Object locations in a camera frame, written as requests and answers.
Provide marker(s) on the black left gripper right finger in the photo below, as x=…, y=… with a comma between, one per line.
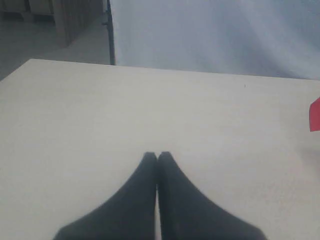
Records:
x=187, y=214

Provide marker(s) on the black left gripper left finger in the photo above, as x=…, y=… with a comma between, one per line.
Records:
x=128, y=215

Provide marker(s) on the red object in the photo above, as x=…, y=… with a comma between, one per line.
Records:
x=314, y=116

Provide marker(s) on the black backdrop stand pole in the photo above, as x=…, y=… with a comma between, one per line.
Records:
x=110, y=28

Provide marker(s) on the white backdrop cloth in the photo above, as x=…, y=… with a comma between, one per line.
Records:
x=273, y=38

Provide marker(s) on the wooden cabinet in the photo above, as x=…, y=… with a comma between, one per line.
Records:
x=71, y=17

